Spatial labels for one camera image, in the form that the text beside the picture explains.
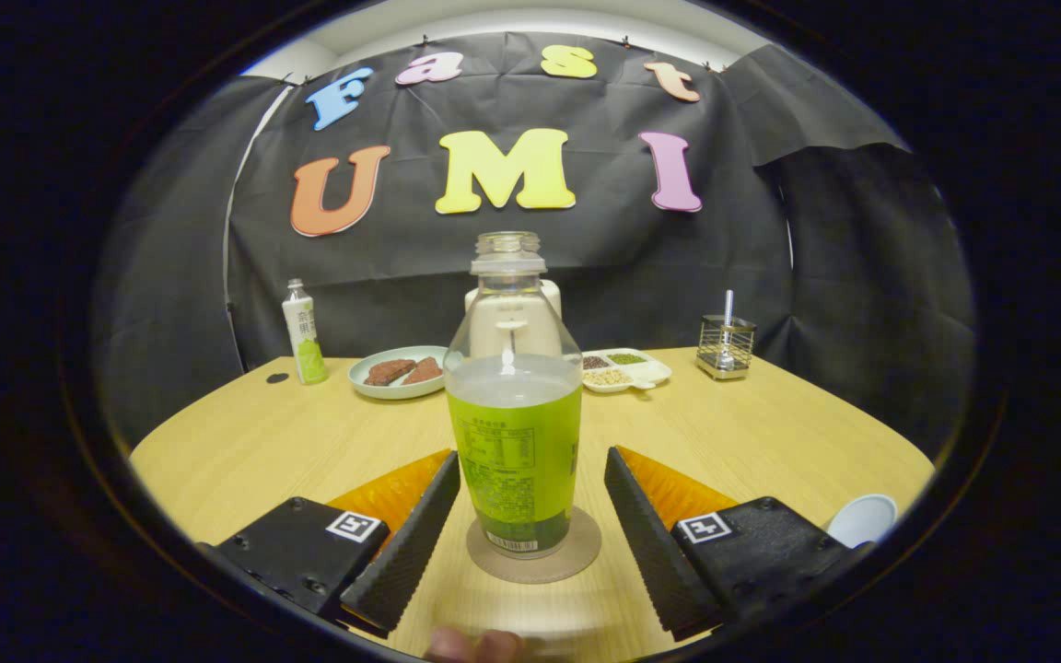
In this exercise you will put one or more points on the clear juice bottle green label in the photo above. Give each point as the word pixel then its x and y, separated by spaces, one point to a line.
pixel 517 460

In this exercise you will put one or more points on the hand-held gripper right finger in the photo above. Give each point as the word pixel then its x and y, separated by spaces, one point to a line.
pixel 655 552

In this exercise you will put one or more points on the wooden table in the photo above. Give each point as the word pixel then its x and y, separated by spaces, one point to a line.
pixel 245 460

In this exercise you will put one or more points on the white divided snack tray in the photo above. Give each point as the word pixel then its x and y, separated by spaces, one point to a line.
pixel 646 371

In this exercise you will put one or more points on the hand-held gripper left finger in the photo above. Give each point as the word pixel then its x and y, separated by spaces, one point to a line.
pixel 402 552

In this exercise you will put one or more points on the small white green bottle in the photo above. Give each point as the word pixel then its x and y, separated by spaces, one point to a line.
pixel 305 336

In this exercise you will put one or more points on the brown bread piece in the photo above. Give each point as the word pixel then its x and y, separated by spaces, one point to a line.
pixel 388 372
pixel 425 370

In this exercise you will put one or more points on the white straw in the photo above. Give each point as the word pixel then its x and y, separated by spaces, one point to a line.
pixel 728 304

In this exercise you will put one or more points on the round brown coaster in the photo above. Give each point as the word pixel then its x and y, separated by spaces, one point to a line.
pixel 540 570

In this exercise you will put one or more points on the white toaster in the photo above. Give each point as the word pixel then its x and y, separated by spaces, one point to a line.
pixel 517 313

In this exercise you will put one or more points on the pale green plate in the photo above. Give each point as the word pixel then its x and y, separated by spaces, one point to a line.
pixel 374 389

